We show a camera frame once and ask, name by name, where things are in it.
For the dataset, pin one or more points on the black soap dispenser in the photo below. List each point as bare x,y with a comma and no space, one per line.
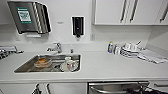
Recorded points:
77,26

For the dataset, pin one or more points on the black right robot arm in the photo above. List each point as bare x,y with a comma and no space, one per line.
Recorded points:
160,91

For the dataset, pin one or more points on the chrome sink faucet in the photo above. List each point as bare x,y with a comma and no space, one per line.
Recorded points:
56,49

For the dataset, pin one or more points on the small chrome sink button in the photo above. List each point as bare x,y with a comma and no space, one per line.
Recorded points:
71,51

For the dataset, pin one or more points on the white wall cabinet three doors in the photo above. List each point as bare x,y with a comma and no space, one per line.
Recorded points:
110,11

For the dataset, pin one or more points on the white plate stack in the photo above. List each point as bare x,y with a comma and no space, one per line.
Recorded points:
130,54

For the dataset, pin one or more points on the blue dish soap bottle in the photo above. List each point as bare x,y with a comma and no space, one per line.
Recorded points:
110,47

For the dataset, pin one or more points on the orange sponge container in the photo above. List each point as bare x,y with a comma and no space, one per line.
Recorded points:
42,63

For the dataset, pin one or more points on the small white bottle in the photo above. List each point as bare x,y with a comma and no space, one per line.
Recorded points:
117,49

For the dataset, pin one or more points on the grey paper towel dispenser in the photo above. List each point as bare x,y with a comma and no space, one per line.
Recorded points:
28,16

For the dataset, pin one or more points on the white mug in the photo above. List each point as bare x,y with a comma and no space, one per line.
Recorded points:
68,63

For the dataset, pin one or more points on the white wall outlet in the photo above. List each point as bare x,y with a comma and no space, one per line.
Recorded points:
92,37

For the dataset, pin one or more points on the stainless steel dishwasher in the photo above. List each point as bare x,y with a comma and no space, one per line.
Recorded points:
113,88

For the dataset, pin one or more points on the stainless steel sink basin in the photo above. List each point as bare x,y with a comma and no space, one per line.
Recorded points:
25,68

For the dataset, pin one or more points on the white base cabinet with doors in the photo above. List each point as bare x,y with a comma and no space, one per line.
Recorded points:
16,88

